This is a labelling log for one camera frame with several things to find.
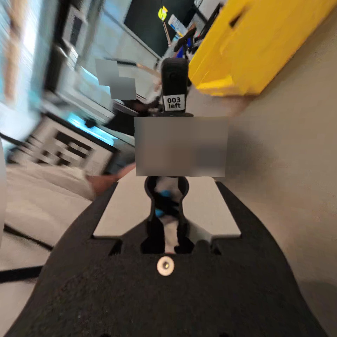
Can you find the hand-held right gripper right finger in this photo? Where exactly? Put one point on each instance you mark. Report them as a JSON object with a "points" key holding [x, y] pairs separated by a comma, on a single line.
{"points": [[210, 208]]}

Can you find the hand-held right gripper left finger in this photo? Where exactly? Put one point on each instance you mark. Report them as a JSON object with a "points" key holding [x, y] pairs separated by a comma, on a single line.
{"points": [[123, 208]]}

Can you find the yellow plastic bin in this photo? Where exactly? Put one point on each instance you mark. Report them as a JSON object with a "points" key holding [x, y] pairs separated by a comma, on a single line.
{"points": [[263, 47]]}

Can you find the person's left forearm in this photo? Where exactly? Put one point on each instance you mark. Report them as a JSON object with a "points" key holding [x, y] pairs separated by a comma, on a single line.
{"points": [[105, 181]]}

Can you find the blue container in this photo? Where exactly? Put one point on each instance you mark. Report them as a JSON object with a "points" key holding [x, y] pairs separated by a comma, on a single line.
{"points": [[181, 53]]}

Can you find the white blue packet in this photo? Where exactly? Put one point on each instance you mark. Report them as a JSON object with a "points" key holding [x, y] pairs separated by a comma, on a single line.
{"points": [[176, 24]]}

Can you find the black monitor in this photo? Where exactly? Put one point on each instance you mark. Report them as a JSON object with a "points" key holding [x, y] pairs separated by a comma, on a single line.
{"points": [[147, 23]]}

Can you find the yellow sticky note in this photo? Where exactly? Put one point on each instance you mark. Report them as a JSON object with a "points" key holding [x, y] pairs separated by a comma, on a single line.
{"points": [[162, 12]]}

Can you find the white vent grille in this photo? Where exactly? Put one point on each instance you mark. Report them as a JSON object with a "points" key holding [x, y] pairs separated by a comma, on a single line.
{"points": [[75, 29]]}

